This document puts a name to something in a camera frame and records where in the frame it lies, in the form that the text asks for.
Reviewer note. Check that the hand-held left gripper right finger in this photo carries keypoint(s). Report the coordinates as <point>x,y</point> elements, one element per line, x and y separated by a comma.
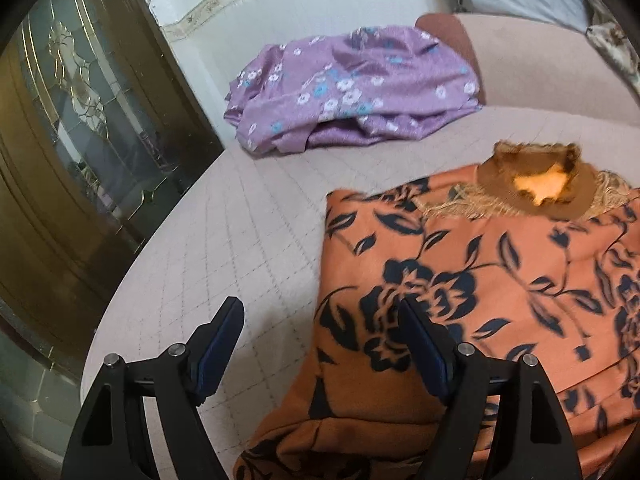
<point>425,347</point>

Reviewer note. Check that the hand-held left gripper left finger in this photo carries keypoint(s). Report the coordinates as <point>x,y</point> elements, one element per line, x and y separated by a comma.
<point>218,355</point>

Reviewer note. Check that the orange black floral garment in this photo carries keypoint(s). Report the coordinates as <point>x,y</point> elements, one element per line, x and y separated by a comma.
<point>500,285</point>

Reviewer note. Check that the pink quilted bedspread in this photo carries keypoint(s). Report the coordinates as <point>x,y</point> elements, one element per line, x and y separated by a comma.
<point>225,220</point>

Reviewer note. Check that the wooden door with glass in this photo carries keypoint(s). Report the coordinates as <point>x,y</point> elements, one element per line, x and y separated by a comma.
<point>75,210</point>

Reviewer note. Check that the purple floral garment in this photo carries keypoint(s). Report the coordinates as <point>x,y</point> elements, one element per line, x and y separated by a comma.
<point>350,85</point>

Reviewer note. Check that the pink brown pillow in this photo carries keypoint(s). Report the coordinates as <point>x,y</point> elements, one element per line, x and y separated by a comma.
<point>540,70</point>

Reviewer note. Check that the patterned beige cloth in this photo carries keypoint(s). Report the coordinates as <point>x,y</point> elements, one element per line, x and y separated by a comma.
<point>612,40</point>

